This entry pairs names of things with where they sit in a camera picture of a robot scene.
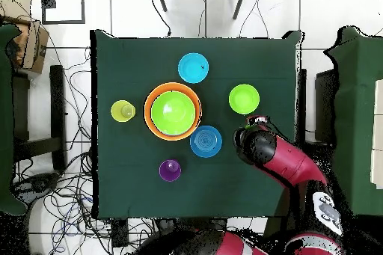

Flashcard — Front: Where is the large green bowl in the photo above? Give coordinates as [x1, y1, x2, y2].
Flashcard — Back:
[150, 90, 197, 136]

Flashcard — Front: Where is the small green bowl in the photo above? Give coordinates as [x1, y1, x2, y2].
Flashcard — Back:
[228, 83, 261, 116]

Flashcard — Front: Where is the small ribbed blue bowl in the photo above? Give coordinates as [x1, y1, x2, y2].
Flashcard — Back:
[189, 125, 224, 159]

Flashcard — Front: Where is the small cyan bowl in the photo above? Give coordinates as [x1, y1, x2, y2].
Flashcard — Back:
[177, 52, 210, 85]

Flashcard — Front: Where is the green cloth covered table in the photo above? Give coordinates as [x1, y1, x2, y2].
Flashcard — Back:
[322, 25, 383, 217]
[0, 22, 29, 217]

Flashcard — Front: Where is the purple cup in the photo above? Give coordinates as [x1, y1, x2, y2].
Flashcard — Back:
[158, 159, 183, 183]

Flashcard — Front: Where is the large orange bowl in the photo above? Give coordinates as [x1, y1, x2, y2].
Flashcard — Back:
[144, 82, 203, 142]

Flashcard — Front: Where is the white box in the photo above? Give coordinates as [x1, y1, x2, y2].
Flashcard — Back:
[370, 79, 383, 190]

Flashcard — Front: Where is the dark green tablecloth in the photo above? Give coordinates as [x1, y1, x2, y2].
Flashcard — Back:
[89, 29, 306, 220]

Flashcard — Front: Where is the translucent yellow-green cup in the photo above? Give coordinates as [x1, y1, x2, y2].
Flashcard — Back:
[110, 99, 137, 123]

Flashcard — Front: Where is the black power box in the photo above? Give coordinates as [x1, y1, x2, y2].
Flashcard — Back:
[111, 218, 130, 248]

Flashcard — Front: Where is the dark grey base foot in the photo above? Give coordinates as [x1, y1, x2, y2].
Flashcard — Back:
[13, 172, 61, 205]

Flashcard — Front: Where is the brown cardboard box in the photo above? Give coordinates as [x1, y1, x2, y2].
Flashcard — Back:
[0, 0, 50, 75]

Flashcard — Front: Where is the black camera tripod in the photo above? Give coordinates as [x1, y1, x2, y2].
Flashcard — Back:
[154, 0, 248, 20]

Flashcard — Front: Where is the tangle of floor cables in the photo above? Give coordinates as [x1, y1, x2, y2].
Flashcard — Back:
[13, 36, 156, 255]

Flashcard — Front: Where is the black square floor frame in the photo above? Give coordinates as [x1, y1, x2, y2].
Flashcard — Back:
[40, 0, 86, 25]

